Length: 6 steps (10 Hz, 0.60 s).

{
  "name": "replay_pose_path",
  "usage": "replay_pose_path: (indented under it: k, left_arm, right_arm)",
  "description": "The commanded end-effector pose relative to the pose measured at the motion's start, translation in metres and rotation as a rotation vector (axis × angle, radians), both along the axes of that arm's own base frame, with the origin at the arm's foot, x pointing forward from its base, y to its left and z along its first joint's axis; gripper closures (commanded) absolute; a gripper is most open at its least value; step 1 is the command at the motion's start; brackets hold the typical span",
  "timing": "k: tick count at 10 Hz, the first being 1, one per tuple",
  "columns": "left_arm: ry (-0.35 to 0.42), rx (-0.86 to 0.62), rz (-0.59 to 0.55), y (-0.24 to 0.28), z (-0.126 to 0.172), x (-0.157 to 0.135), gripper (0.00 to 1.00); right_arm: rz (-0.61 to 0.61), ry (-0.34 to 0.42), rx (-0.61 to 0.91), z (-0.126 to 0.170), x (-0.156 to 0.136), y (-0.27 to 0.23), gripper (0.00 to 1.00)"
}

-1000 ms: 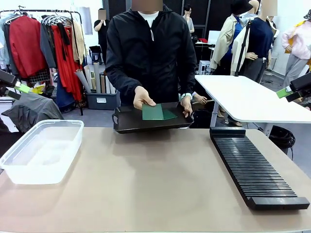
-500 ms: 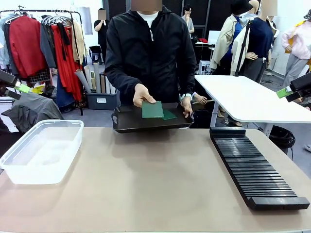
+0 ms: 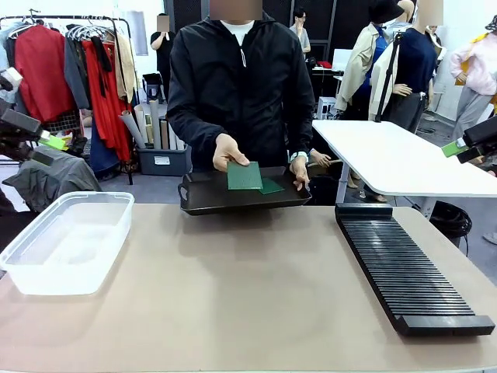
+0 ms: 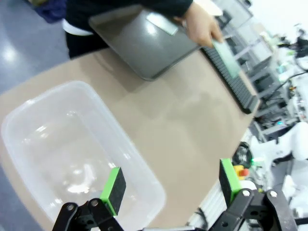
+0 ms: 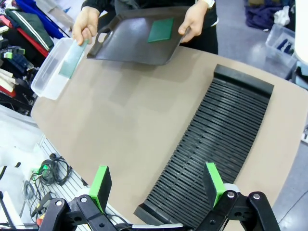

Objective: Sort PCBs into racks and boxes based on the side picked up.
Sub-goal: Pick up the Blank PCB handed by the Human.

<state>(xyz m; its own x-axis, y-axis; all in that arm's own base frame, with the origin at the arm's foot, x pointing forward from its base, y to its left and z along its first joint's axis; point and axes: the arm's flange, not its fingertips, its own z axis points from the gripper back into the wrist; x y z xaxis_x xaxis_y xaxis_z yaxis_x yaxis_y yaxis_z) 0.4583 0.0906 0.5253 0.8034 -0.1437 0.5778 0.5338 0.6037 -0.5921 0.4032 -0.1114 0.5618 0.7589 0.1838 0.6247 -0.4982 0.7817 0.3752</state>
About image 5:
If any white crumpled cloth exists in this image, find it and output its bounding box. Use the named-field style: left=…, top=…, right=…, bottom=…
left=273, top=5, right=291, bottom=26

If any green jacket with white stripes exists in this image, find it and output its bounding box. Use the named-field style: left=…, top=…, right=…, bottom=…
left=4, top=8, right=55, bottom=51

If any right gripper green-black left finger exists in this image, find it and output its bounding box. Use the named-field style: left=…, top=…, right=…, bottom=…
left=38, top=165, right=116, bottom=231

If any black slotted PCB rack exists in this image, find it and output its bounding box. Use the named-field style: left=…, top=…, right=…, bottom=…
left=133, top=64, right=274, bottom=229

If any white plastic bag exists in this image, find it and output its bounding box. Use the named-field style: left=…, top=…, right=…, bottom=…
left=0, top=105, right=44, bottom=169

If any blue garment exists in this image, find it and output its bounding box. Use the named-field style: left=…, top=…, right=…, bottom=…
left=14, top=0, right=66, bottom=39

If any black power adapter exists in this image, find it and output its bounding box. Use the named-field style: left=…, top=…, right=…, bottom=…
left=35, top=192, right=53, bottom=210

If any person's left hand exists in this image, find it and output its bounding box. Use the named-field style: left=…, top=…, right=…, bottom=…
left=178, top=1, right=209, bottom=44

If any green PCB board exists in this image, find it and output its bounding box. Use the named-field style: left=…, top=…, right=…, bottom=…
left=147, top=17, right=174, bottom=43
left=59, top=39, right=90, bottom=79

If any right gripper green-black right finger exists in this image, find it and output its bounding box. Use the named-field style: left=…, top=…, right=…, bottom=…
left=199, top=162, right=281, bottom=231

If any person's right hand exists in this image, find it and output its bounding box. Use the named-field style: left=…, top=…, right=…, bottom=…
left=72, top=6, right=101, bottom=47

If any clear plastic box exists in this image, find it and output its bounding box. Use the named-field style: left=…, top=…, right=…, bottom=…
left=30, top=37, right=86, bottom=101

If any navy clothing pile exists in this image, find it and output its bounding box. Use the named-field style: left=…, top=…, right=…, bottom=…
left=244, top=0, right=296, bottom=32

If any person's right forearm black sleeve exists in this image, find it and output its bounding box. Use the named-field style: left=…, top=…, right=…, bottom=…
left=81, top=0, right=116, bottom=12

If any black plastic tray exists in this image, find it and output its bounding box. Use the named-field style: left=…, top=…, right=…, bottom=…
left=86, top=6, right=192, bottom=66

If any grey coiled cable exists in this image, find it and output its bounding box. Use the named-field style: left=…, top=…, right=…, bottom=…
left=22, top=180, right=36, bottom=201

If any clear storage bin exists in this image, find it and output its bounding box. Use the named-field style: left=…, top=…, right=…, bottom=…
left=265, top=24, right=298, bottom=80

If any black cable bundle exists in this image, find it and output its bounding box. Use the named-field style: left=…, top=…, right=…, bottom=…
left=38, top=154, right=73, bottom=186

